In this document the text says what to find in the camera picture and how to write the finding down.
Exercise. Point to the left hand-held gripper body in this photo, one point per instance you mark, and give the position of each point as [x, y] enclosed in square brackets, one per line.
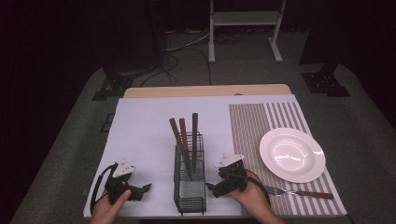
[120, 182]

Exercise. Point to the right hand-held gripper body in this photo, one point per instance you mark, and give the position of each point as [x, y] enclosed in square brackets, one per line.
[232, 174]

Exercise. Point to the person's left hand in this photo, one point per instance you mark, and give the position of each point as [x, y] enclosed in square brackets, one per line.
[107, 210]

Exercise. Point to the person's right hand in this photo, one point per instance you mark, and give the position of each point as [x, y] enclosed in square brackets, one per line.
[253, 203]

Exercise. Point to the striped grey placemat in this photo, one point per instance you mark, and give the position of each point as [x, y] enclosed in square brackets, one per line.
[249, 130]

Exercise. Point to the white table sheet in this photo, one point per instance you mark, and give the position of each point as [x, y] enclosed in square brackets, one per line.
[146, 133]

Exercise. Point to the brown wooden chopsticks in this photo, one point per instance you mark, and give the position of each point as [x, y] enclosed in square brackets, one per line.
[179, 138]

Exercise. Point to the white deep plate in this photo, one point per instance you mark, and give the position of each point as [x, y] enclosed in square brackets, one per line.
[292, 155]

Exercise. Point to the black stand base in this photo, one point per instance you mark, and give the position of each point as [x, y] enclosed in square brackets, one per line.
[113, 85]
[325, 82]

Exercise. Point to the white metal stand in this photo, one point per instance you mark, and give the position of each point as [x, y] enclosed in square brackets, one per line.
[243, 18]

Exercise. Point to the black rectangular frame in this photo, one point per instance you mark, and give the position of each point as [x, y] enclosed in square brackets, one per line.
[108, 122]

